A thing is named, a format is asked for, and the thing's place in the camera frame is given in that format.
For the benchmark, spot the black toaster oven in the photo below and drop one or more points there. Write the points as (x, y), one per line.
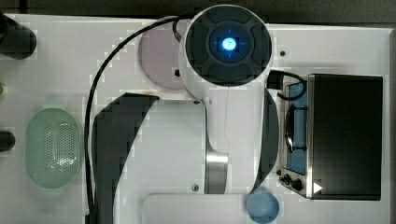
(332, 137)

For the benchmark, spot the purple round plate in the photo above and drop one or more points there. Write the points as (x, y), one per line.
(158, 56)

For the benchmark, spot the black cylinder cup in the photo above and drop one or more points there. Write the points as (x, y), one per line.
(16, 41)

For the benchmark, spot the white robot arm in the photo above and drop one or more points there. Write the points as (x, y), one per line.
(211, 143)

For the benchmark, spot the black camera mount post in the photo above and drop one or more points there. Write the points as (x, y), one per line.
(7, 141)

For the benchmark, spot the blue cup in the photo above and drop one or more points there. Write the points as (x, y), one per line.
(262, 207)

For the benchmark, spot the green perforated strainer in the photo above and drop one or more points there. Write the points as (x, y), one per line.
(53, 148)

